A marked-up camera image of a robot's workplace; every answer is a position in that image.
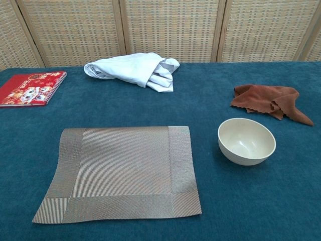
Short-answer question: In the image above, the brown woven placemat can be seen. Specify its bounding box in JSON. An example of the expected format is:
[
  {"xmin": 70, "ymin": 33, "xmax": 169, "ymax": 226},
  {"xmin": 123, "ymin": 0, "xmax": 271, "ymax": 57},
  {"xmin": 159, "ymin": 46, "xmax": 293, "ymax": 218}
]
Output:
[{"xmin": 32, "ymin": 126, "xmax": 203, "ymax": 224}]

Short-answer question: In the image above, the small white bowl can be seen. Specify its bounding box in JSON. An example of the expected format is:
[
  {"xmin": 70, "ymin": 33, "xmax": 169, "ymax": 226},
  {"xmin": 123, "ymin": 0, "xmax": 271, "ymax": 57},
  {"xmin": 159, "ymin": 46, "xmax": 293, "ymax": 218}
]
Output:
[{"xmin": 217, "ymin": 117, "xmax": 277, "ymax": 167}]

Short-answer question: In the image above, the crumpled white cloth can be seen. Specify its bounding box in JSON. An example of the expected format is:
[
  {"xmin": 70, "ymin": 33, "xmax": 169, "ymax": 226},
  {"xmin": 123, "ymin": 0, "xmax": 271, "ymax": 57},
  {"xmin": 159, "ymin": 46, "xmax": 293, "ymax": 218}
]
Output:
[{"xmin": 83, "ymin": 52, "xmax": 181, "ymax": 94}]

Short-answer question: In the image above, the woven bamboo folding screen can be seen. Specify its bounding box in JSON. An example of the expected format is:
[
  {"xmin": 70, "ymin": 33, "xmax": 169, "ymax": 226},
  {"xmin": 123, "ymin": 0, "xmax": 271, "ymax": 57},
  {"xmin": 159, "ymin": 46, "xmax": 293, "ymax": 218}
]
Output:
[{"xmin": 0, "ymin": 0, "xmax": 321, "ymax": 71}]

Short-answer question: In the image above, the rust brown microfiber cloth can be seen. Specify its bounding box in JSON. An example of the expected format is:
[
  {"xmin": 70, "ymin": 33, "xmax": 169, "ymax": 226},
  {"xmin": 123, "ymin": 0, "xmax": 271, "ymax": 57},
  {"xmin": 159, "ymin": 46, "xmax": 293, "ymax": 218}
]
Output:
[{"xmin": 230, "ymin": 84, "xmax": 314, "ymax": 127}]

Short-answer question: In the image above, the teal carpet table cover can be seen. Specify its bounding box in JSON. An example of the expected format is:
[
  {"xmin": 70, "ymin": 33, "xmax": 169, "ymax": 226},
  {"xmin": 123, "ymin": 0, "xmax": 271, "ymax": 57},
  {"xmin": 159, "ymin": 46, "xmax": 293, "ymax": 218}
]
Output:
[{"xmin": 0, "ymin": 61, "xmax": 321, "ymax": 241}]

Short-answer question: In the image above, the red spiral calendar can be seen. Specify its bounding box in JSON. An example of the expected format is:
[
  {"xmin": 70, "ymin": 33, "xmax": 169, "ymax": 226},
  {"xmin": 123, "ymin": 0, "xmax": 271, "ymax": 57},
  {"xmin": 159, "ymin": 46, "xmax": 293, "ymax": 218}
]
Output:
[{"xmin": 0, "ymin": 71, "xmax": 68, "ymax": 108}]

